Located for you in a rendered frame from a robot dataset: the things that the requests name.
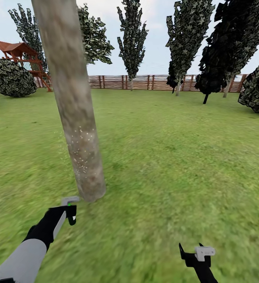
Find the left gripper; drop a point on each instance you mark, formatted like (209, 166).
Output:
(71, 210)

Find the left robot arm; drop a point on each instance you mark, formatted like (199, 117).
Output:
(24, 263)

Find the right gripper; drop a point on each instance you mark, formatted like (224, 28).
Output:
(191, 261)

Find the pesticide atomizer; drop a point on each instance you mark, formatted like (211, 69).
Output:
(72, 220)

